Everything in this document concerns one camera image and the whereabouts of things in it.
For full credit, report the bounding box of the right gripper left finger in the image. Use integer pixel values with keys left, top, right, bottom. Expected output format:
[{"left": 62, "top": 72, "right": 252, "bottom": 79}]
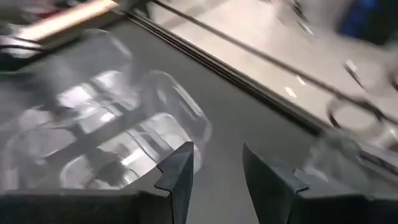
[{"left": 0, "top": 141, "right": 195, "bottom": 224}]

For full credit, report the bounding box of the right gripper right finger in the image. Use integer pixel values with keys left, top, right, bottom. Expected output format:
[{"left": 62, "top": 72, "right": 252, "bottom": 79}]
[{"left": 242, "top": 142, "right": 398, "bottom": 224}]

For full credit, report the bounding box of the wooden base board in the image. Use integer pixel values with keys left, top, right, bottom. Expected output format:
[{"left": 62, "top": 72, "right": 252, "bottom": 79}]
[{"left": 14, "top": 0, "right": 121, "bottom": 43}]

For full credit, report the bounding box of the dark blue object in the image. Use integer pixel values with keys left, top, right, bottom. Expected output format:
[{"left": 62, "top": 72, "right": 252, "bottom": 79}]
[{"left": 338, "top": 0, "right": 398, "bottom": 41}]

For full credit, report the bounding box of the coiled black cable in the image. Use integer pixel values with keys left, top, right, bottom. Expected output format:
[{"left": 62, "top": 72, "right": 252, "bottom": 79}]
[{"left": 325, "top": 95, "right": 388, "bottom": 133}]

